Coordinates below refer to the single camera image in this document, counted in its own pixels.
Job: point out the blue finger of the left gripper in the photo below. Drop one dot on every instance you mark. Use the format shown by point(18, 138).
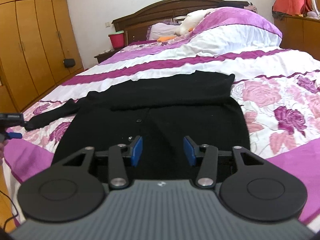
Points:
point(13, 135)

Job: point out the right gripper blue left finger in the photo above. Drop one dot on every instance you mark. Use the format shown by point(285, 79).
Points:
point(131, 153)

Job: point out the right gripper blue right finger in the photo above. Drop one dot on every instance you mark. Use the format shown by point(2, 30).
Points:
point(193, 152)

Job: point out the black button cardigan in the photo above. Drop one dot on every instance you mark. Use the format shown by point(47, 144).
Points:
point(162, 111)

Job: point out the person's left hand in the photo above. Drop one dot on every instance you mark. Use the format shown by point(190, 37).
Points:
point(2, 148)

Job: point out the small black hanging pouch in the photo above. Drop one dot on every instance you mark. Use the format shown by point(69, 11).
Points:
point(69, 63)

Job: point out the wooden wardrobe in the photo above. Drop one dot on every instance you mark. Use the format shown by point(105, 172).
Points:
point(36, 36)

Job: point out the dark wooden nightstand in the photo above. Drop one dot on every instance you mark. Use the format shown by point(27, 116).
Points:
point(106, 55)

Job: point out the pink floral bed quilt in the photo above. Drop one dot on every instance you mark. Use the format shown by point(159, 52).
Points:
point(277, 90)

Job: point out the red plastic bucket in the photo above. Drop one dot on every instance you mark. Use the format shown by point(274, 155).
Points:
point(117, 39)

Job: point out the orange cloth item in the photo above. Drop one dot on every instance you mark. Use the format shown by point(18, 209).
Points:
point(165, 38)

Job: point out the lilac pillow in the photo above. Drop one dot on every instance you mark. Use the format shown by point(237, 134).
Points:
point(158, 30)

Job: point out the dark wooden headboard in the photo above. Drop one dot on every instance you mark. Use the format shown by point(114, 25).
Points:
point(135, 26)

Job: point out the white plush toy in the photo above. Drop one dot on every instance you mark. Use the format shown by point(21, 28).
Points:
point(191, 21)

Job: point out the wooden side cabinet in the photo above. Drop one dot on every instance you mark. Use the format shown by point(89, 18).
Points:
point(300, 33)

